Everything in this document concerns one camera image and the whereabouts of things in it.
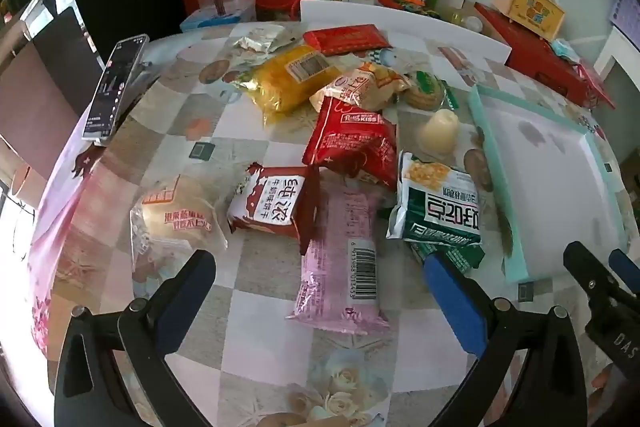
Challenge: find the red gold-print pack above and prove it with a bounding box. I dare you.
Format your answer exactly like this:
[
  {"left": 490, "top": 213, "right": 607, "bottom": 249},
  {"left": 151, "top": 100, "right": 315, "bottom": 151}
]
[{"left": 303, "top": 24, "right": 392, "bottom": 56}]

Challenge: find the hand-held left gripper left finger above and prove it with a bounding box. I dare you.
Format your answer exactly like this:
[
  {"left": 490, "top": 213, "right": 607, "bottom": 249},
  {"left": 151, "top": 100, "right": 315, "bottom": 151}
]
[{"left": 54, "top": 249, "right": 217, "bottom": 427}]

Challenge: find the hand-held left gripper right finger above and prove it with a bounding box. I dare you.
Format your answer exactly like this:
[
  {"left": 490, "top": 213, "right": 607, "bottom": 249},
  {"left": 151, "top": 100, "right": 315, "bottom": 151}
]
[{"left": 422, "top": 252, "right": 587, "bottom": 427}]

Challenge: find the clear plastic bottle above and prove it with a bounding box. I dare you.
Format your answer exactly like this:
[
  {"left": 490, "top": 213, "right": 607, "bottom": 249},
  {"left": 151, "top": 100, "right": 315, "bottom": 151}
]
[{"left": 447, "top": 0, "right": 486, "bottom": 32}]

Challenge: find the light blue cloth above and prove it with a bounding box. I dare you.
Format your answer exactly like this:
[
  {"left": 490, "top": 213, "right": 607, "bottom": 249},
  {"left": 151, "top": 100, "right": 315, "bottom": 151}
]
[{"left": 550, "top": 38, "right": 581, "bottom": 60}]

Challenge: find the purple wall sheet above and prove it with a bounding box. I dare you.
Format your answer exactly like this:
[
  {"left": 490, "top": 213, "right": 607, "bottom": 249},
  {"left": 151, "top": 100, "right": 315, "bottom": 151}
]
[{"left": 610, "top": 0, "right": 640, "bottom": 42}]

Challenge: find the clear bread packet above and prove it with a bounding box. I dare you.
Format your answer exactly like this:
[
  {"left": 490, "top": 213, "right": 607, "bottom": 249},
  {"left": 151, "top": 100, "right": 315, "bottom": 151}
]
[{"left": 130, "top": 174, "right": 231, "bottom": 298}]

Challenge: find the crumpled silver wrapper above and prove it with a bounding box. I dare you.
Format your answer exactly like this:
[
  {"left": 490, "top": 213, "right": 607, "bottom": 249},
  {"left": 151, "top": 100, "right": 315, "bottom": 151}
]
[{"left": 235, "top": 26, "right": 296, "bottom": 54}]

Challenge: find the yellow snack packet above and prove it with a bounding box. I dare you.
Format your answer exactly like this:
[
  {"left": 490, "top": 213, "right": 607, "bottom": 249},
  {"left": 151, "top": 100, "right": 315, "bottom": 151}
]
[{"left": 234, "top": 45, "right": 346, "bottom": 125}]

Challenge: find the red flat gift box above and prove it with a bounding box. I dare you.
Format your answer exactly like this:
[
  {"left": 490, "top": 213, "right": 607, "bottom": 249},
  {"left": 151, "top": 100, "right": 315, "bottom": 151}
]
[{"left": 474, "top": 2, "right": 617, "bottom": 110}]

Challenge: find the teal tray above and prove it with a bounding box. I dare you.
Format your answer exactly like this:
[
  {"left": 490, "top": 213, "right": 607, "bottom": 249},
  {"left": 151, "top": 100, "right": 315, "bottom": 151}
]
[{"left": 467, "top": 84, "right": 628, "bottom": 285}]

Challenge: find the white shelf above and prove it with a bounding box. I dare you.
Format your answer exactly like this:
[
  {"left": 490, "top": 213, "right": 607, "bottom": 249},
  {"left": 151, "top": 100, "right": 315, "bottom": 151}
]
[{"left": 592, "top": 27, "right": 640, "bottom": 158}]

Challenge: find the pink snack packet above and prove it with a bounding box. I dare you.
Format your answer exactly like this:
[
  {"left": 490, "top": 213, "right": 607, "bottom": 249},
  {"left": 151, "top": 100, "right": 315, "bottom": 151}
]
[{"left": 285, "top": 181, "right": 391, "bottom": 335}]

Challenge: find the red snack packet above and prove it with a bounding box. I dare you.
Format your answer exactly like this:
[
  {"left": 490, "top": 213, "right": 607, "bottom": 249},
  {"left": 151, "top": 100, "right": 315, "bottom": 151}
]
[{"left": 302, "top": 96, "right": 398, "bottom": 192}]

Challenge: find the brown cabinet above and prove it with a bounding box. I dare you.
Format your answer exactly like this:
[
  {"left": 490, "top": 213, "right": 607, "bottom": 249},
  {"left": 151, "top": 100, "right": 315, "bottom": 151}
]
[{"left": 0, "top": 7, "right": 101, "bottom": 178}]

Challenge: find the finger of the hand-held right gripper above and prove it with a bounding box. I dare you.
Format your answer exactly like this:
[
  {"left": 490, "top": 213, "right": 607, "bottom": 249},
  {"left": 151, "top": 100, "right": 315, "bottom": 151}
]
[
  {"left": 607, "top": 248, "right": 640, "bottom": 299},
  {"left": 563, "top": 241, "right": 623, "bottom": 308}
]

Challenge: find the beige gift box with handle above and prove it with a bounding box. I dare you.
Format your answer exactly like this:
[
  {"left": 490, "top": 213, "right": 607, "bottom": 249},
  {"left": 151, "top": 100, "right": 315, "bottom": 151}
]
[{"left": 491, "top": 0, "right": 566, "bottom": 42}]

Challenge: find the green white snack packet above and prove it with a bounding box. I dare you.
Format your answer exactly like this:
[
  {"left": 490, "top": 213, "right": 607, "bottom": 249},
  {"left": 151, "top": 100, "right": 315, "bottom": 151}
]
[{"left": 386, "top": 152, "right": 486, "bottom": 275}]

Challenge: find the black smartphone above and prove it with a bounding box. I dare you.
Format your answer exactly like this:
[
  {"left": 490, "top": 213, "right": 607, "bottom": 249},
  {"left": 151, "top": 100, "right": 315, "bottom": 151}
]
[{"left": 81, "top": 34, "right": 150, "bottom": 145}]

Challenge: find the green cookie packet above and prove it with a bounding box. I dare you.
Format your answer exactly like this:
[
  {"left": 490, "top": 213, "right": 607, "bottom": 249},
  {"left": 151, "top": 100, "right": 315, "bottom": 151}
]
[{"left": 400, "top": 71, "right": 460, "bottom": 112}]

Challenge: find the cream orange snack packet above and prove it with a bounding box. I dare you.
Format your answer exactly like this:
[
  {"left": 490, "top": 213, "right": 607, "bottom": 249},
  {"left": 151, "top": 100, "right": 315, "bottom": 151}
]
[{"left": 310, "top": 62, "right": 411, "bottom": 112}]

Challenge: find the brown white biscuit packet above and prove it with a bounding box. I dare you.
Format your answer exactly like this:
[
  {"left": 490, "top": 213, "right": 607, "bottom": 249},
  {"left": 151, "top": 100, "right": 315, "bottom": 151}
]
[{"left": 227, "top": 162, "right": 321, "bottom": 255}]

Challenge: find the pale yellow jelly cup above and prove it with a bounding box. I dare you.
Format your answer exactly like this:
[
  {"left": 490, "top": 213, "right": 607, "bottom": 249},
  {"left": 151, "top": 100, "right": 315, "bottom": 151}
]
[{"left": 417, "top": 108, "right": 460, "bottom": 158}]

